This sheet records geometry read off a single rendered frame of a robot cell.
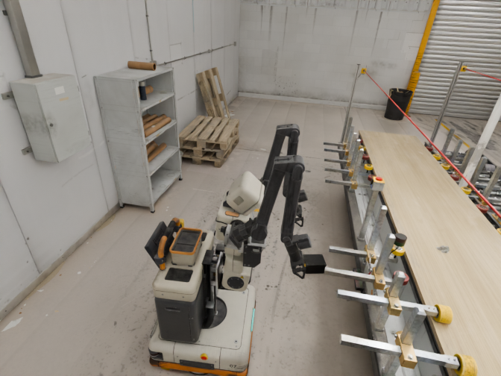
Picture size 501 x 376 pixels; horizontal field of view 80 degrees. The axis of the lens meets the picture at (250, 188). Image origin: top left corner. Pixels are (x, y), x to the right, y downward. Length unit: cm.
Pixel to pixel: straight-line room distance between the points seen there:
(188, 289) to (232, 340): 58
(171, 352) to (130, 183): 210
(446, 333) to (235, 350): 119
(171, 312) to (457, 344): 146
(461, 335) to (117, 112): 322
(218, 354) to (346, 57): 818
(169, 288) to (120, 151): 212
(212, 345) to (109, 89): 251
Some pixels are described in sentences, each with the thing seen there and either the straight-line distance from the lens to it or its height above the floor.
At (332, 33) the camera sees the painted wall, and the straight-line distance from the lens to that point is 908.
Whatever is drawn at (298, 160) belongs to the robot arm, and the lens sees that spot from 124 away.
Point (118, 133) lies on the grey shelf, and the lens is 350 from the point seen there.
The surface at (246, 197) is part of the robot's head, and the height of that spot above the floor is 134.
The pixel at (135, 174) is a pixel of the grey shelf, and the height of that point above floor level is 50.
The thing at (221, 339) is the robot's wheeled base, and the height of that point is 28.
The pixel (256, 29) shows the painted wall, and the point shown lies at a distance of 921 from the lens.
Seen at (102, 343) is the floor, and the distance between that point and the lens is 268.
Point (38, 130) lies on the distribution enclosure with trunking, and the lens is 277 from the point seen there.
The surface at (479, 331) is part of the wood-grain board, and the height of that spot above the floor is 90.
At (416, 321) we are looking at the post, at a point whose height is 112.
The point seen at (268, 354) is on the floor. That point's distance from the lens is 248.
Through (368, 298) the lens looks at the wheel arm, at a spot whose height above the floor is 96.
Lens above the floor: 213
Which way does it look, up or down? 30 degrees down
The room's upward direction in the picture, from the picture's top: 3 degrees clockwise
